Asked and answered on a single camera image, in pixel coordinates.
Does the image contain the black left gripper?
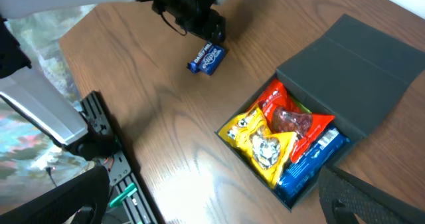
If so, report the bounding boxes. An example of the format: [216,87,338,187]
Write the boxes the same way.
[139,0,226,44]

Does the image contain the dark green open box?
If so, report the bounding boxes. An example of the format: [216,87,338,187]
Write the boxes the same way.
[215,13,425,211]

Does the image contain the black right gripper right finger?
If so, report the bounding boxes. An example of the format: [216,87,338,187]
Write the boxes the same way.
[318,166,424,224]

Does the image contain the dark blue Dairy Milk bar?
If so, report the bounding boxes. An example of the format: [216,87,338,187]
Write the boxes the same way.
[187,42,213,74]

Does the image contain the light blue cookie pack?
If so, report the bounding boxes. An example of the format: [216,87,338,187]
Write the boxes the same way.
[275,126,350,206]

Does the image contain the blue Eclipse mint box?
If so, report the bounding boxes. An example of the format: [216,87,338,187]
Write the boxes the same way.
[198,43,226,76]

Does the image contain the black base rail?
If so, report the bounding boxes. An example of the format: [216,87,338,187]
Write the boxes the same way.
[80,91,163,224]

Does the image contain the gummy worms candy bag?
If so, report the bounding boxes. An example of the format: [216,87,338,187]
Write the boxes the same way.
[291,96,311,114]

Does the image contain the red snack bag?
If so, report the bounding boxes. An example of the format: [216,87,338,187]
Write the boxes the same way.
[254,78,335,163]

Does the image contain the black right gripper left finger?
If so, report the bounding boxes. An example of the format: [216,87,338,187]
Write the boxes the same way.
[1,166,110,224]

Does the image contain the yellow snack bag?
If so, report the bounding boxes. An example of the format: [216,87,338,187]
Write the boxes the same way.
[218,104,298,189]

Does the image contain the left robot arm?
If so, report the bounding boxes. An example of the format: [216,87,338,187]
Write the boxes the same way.
[1,0,226,160]

